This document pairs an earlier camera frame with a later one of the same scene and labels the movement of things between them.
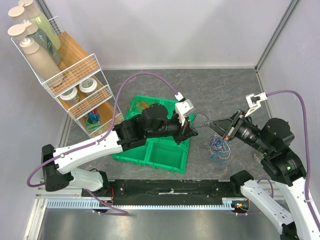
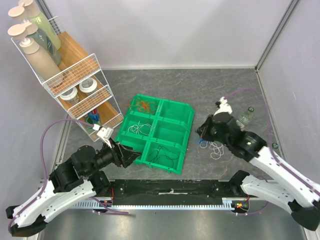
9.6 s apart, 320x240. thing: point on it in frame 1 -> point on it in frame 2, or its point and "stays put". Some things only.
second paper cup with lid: (89, 85) stays put
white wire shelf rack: (71, 74) stays put
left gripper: (186, 132) -> (124, 155)
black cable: (207, 123) -> (162, 151)
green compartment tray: (161, 152) stays put
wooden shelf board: (82, 78) stays put
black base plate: (139, 189) stays put
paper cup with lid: (71, 96) stays put
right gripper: (234, 126) -> (208, 130)
